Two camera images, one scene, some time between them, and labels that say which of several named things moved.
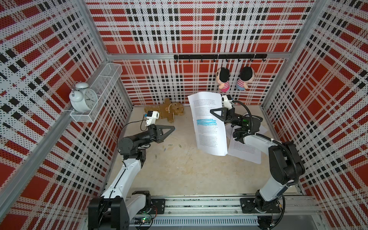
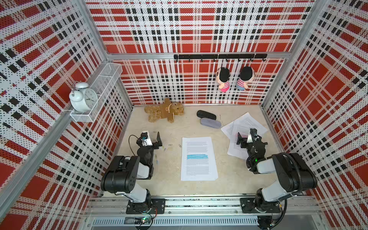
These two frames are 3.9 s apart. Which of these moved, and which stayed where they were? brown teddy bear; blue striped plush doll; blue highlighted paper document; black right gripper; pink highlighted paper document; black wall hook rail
Moved: black right gripper; blue highlighted paper document
Stayed: blue striped plush doll; black wall hook rail; brown teddy bear; pink highlighted paper document
